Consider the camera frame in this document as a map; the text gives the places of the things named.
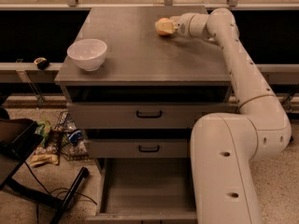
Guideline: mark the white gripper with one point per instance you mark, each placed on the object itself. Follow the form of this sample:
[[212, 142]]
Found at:
[[182, 25]]

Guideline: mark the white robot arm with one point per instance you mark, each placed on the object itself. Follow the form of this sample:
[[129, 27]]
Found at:
[[223, 144]]

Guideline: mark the grey drawer cabinet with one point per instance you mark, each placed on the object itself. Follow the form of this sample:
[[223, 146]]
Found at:
[[144, 68]]

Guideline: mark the grey top drawer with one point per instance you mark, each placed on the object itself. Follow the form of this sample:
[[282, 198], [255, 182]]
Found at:
[[137, 116]]

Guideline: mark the grey middle drawer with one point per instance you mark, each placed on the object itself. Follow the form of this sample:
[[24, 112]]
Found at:
[[138, 148]]

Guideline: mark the grey open bottom drawer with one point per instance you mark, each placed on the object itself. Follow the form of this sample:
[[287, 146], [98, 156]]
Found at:
[[145, 191]]

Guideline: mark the white ceramic bowl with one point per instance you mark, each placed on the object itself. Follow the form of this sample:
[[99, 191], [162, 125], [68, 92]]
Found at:
[[88, 54]]

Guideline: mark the black yellow tape measure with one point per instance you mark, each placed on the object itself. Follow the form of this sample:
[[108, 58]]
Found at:
[[41, 63]]

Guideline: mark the yellow snack bag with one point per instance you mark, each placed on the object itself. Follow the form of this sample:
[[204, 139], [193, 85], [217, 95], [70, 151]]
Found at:
[[45, 155]]

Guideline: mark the black chair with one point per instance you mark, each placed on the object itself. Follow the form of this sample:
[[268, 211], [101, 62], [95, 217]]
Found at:
[[18, 140]]

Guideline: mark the wire basket with snacks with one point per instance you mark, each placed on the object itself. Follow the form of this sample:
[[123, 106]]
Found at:
[[72, 146]]

